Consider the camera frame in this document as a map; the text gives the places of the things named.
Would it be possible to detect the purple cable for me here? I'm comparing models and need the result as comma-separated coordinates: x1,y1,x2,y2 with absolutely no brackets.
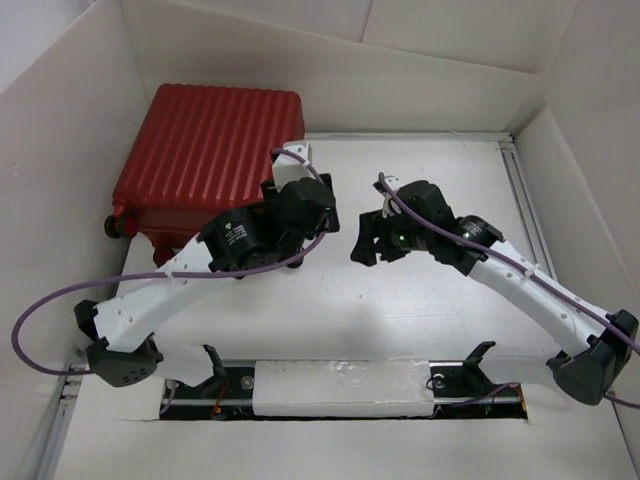
374,173,640,409
10,147,336,416

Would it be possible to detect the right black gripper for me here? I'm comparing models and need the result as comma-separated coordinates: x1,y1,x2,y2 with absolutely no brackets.
349,205,432,266

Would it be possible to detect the white foam block on rail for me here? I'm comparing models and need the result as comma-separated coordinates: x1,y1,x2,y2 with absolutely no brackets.
252,360,435,418

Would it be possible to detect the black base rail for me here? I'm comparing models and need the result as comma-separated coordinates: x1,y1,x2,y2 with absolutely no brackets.
160,360,527,421

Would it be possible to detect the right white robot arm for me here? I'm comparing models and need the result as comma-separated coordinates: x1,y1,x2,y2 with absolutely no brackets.
351,174,639,405

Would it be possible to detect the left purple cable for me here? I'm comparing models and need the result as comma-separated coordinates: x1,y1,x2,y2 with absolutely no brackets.
10,147,336,416

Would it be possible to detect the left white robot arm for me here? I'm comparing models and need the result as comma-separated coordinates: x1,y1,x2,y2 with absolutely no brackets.
74,140,339,397

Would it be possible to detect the red hard-shell suitcase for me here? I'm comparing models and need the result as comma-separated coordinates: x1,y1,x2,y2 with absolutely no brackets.
104,84,305,266

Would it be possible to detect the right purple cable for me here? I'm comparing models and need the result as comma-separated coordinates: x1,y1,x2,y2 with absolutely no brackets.
374,173,640,409

